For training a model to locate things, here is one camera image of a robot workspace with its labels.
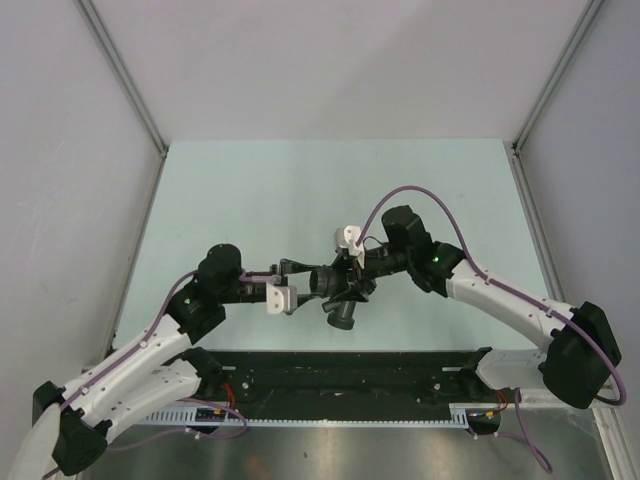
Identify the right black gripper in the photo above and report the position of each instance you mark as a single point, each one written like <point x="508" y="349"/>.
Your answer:
<point x="356" y="282"/>

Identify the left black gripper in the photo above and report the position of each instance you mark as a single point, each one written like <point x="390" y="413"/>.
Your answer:
<point x="288" y="267"/>

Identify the black pipe tee fitting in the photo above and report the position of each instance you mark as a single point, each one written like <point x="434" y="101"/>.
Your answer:
<point x="339" y="309"/>

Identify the black threaded coupling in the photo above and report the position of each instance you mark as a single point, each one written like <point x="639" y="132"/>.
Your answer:
<point x="320" y="281"/>

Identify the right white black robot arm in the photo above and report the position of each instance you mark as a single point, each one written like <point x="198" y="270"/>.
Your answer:
<point x="574" y="355"/>

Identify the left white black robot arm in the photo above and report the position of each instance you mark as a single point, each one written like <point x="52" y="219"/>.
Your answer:
<point x="163" y="363"/>

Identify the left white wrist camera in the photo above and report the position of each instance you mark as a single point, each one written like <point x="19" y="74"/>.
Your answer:
<point x="281" y="299"/>

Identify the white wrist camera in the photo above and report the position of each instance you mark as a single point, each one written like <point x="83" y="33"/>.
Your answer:
<point x="281" y="299"/>
<point x="346" y="241"/>

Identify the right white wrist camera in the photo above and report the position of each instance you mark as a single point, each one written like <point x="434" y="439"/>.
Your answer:
<point x="346" y="241"/>

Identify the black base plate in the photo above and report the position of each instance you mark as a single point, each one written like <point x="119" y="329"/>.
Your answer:
<point x="349" y="384"/>

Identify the white slotted cable duct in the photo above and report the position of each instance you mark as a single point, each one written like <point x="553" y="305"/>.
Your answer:
<point x="205" y="416"/>

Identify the aluminium frame rail left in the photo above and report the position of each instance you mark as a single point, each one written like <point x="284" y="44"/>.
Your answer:
<point x="105" y="345"/>

